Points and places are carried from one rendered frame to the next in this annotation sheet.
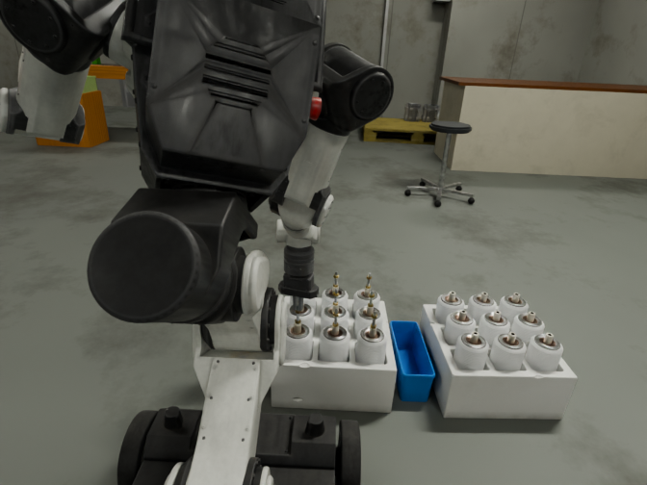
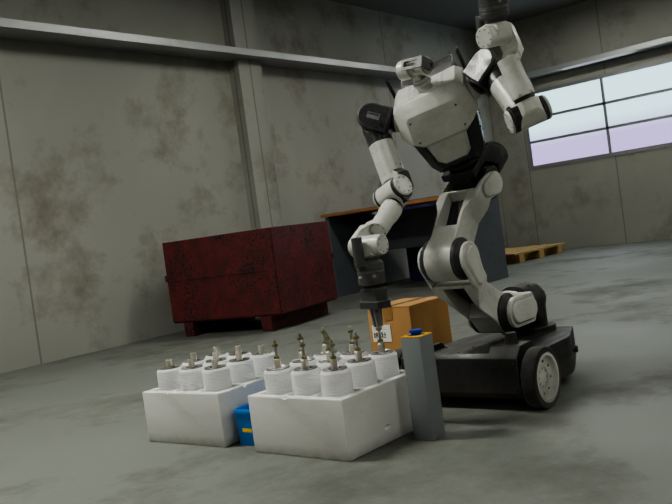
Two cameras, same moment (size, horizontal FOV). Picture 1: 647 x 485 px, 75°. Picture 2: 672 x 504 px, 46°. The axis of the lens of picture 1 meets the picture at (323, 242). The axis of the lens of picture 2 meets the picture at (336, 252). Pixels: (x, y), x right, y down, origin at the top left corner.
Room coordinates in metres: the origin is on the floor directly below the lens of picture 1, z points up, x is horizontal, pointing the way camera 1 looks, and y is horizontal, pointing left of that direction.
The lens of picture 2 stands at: (3.09, 1.60, 0.65)
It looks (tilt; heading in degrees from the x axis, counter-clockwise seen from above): 1 degrees down; 220
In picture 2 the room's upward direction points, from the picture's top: 8 degrees counter-clockwise
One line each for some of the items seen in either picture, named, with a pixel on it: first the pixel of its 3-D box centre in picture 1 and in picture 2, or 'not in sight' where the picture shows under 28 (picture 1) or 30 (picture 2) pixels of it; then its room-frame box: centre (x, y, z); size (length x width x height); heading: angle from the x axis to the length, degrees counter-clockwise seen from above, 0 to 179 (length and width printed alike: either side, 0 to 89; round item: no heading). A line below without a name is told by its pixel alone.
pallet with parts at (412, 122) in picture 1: (414, 121); not in sight; (5.78, -1.14, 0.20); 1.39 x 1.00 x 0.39; 90
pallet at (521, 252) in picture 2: not in sight; (509, 255); (-5.89, -3.05, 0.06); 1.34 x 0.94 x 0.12; 0
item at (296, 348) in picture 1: (297, 353); (385, 380); (1.08, 0.07, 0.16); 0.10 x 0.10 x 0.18
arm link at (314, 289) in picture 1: (298, 274); (372, 289); (1.08, 0.07, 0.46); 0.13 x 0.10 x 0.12; 76
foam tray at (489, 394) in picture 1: (486, 356); (222, 404); (1.19, -0.60, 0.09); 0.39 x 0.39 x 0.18; 2
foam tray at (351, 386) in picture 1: (332, 348); (337, 410); (1.20, -0.05, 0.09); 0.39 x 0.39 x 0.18; 89
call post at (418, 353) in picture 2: not in sight; (423, 386); (1.12, 0.24, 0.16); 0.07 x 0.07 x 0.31; 89
